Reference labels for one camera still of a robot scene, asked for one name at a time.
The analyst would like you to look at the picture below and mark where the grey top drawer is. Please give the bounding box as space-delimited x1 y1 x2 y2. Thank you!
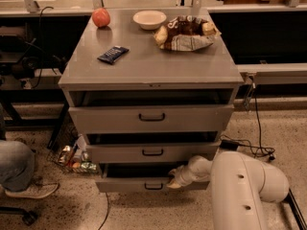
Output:
69 105 233 134

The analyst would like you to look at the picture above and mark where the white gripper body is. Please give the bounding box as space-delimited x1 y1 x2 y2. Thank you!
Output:
175 165 200 187

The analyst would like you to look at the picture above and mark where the red apple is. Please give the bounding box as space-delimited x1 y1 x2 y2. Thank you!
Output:
92 8 110 28

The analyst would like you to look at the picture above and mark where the dark blue snack bar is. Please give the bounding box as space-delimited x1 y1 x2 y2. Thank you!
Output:
97 46 129 64

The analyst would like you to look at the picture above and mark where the white sneaker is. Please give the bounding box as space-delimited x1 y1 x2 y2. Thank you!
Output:
5 183 59 199

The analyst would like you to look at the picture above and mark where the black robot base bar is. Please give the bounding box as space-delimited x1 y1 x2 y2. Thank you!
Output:
286 191 307 230

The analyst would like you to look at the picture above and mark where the grey bottom drawer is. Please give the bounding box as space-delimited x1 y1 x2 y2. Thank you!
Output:
94 162 210 194

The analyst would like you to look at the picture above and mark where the black office chair base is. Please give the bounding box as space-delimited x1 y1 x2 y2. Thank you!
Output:
0 207 37 226

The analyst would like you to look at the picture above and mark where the white bowl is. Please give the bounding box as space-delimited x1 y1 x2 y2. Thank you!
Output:
132 11 167 30

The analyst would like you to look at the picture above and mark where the black power cable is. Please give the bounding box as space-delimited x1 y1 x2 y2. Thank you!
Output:
220 75 276 161

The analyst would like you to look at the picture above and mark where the grey metal drawer cabinet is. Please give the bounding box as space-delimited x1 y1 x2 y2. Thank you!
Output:
58 7 245 190

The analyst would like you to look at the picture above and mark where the black power adapter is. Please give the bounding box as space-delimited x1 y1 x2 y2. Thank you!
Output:
220 140 239 150

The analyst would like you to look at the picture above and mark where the grey drawer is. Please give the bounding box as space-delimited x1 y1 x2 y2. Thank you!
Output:
86 142 220 163
69 105 233 134
94 162 210 194

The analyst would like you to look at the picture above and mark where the wire basket with snacks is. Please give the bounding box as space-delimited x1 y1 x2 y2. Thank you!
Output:
47 135 98 174

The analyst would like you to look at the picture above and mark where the black floor cable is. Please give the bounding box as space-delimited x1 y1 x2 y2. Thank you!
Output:
97 192 111 230

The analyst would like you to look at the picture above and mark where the dark machine on shelf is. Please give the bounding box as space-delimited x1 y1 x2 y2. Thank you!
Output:
0 24 66 80

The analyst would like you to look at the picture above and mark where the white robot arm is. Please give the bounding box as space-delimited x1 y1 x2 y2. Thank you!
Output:
167 151 290 230

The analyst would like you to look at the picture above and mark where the grey middle drawer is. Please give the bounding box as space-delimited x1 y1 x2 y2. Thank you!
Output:
86 142 220 163

